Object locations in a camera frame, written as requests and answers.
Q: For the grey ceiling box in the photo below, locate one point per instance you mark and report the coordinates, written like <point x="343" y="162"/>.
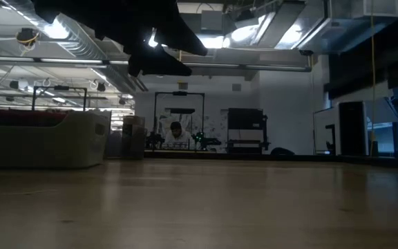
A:
<point x="212" y="20"/>

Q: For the person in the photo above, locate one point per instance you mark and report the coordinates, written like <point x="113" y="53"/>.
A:
<point x="178" y="136"/>

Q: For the black background robot arm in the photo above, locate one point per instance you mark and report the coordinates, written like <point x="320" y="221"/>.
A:
<point x="155" y="141"/>
<point x="202" y="141"/>

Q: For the tall black frame rig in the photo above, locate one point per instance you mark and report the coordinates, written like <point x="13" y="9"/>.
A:
<point x="180" y="93"/>

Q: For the red spice packet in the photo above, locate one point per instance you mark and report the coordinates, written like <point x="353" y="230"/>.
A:
<point x="12" y="119"/>

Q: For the white plastic bin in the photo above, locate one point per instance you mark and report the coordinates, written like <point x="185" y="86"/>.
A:
<point x="47" y="145"/>

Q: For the long grey ceiling pipe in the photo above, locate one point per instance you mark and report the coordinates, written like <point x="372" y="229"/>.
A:
<point x="254" y="66"/>

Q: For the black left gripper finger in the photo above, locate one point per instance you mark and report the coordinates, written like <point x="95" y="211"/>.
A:
<point x="181" y="38"/>
<point x="157" y="64"/>

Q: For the black track spotlight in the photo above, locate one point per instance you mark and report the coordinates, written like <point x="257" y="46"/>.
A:
<point x="14" y="84"/>
<point x="122" y="101"/>
<point x="101" y="86"/>

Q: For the angled silver ceiling panel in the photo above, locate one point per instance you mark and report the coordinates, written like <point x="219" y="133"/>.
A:
<point x="278" y="24"/>

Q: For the white and black cabinet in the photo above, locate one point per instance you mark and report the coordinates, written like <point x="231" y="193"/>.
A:
<point x="352" y="131"/>

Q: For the black post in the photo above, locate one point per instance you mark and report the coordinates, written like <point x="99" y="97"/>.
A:
<point x="331" y="138"/>

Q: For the black equipment cart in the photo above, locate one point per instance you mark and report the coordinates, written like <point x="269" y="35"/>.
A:
<point x="245" y="119"/>

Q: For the ceiling light panel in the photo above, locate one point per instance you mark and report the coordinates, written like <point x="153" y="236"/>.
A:
<point x="214" y="42"/>

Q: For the wall vent grille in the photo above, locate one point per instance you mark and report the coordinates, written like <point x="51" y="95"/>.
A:
<point x="236" y="87"/>

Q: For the corrugated silver air duct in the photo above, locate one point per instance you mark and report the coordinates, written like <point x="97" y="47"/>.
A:
<point x="74" y="45"/>

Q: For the rectangular silver air duct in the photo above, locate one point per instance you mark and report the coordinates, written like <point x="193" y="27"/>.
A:
<point x="351" y="31"/>

